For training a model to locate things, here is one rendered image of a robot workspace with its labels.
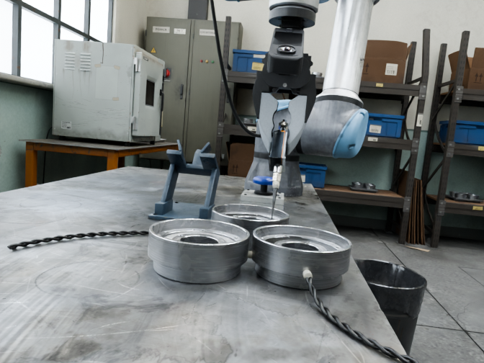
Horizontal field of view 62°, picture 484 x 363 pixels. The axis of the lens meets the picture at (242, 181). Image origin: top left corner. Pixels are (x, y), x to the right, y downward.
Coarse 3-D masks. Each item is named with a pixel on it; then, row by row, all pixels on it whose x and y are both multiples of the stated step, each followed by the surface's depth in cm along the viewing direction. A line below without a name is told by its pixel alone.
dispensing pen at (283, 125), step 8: (280, 128) 63; (272, 136) 60; (280, 136) 60; (272, 144) 59; (280, 144) 59; (272, 152) 59; (280, 152) 59; (272, 160) 59; (280, 160) 59; (272, 168) 61; (280, 168) 59; (280, 176) 59; (272, 200) 57; (272, 208) 57; (272, 216) 56
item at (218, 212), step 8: (216, 208) 55; (224, 208) 57; (232, 208) 58; (240, 208) 59; (248, 208) 59; (256, 208) 59; (264, 208) 59; (216, 216) 51; (224, 216) 50; (232, 216) 55; (240, 216) 56; (248, 216) 56; (256, 216) 57; (280, 216) 56; (288, 216) 53; (240, 224) 49; (248, 224) 49; (256, 224) 49; (264, 224) 49; (272, 224) 50; (280, 224) 51; (288, 224) 53; (248, 248) 50
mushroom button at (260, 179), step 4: (256, 176) 67; (260, 176) 67; (264, 176) 67; (268, 176) 68; (256, 180) 66; (260, 180) 66; (264, 180) 66; (268, 180) 66; (272, 180) 66; (264, 184) 66; (268, 184) 66; (272, 184) 66; (260, 188) 68; (264, 188) 67
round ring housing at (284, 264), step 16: (256, 240) 41; (288, 240) 46; (320, 240) 47; (336, 240) 45; (256, 256) 41; (272, 256) 39; (288, 256) 38; (304, 256) 38; (320, 256) 38; (336, 256) 39; (272, 272) 40; (288, 272) 38; (320, 272) 38; (336, 272) 39; (304, 288) 39; (320, 288) 39
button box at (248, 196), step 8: (248, 192) 68; (256, 192) 67; (264, 192) 67; (272, 192) 68; (280, 192) 70; (248, 200) 65; (256, 200) 65; (264, 200) 64; (280, 200) 64; (280, 208) 64
